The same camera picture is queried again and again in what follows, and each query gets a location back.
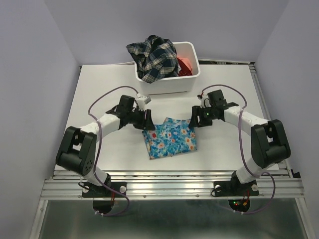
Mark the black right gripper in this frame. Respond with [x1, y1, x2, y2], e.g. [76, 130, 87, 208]
[187, 105, 216, 127]

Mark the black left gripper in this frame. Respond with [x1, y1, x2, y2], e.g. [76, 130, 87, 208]
[127, 107, 156, 131]

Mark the blue floral skirt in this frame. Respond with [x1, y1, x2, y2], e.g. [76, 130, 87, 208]
[142, 118, 197, 160]

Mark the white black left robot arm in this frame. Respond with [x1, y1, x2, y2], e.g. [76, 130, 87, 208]
[55, 93, 155, 196]

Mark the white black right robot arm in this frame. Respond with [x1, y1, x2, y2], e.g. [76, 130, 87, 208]
[189, 90, 291, 197]

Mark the white plastic bin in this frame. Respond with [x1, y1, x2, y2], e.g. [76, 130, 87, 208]
[134, 41, 201, 96]

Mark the red polka dot skirt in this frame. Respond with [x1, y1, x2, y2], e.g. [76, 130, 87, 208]
[178, 65, 192, 77]

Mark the pink orange skirt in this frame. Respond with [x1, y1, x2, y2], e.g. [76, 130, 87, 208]
[177, 56, 192, 72]

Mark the navy plaid skirt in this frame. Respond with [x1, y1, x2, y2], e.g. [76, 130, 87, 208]
[126, 35, 179, 84]

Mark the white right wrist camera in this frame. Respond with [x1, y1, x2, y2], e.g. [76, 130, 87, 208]
[197, 92, 211, 108]

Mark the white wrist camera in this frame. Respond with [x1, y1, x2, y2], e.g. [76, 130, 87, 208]
[135, 93, 151, 111]
[197, 92, 211, 108]

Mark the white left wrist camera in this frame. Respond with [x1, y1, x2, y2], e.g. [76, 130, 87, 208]
[135, 93, 151, 111]

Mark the aluminium table frame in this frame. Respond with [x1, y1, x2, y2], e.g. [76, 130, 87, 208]
[30, 63, 316, 239]

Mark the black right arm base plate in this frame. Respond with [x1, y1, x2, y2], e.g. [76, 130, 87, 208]
[211, 180, 259, 198]

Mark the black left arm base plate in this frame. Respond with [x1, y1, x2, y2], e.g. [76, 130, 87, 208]
[78, 181, 127, 198]

